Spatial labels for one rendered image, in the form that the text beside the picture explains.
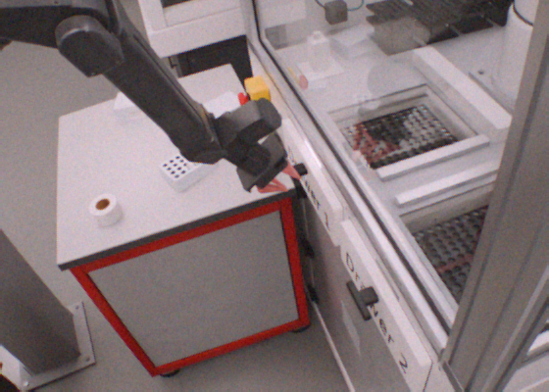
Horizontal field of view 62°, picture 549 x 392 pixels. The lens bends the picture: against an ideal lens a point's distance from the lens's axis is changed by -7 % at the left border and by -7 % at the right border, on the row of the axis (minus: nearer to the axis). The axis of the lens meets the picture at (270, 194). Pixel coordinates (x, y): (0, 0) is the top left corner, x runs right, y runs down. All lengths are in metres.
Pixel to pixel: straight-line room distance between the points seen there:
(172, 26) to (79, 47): 1.20
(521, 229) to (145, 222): 0.91
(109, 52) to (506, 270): 0.39
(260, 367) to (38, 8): 1.49
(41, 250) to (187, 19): 1.31
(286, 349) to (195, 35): 1.10
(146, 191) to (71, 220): 0.20
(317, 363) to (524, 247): 1.37
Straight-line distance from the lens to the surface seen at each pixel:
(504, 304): 0.47
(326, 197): 0.89
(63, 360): 1.97
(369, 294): 0.78
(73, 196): 1.33
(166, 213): 1.17
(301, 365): 1.73
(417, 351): 0.72
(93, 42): 0.44
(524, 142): 0.38
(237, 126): 0.78
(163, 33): 1.63
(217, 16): 1.64
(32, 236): 2.50
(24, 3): 0.42
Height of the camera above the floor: 1.57
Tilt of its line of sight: 46 degrees down
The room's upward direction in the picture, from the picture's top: 11 degrees counter-clockwise
